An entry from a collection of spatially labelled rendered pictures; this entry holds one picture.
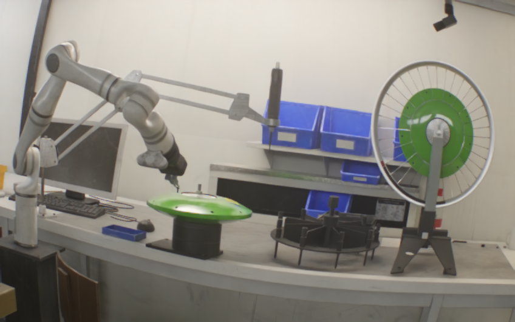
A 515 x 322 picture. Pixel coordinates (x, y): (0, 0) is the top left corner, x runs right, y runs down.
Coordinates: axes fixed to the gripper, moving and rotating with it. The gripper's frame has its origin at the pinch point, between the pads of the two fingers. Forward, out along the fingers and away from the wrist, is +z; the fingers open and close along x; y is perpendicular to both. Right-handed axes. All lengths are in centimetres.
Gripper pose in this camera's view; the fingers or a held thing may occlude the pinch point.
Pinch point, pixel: (178, 188)
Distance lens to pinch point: 203.2
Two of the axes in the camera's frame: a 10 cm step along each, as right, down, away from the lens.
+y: 2.9, -8.3, 4.8
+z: 2.3, 5.5, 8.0
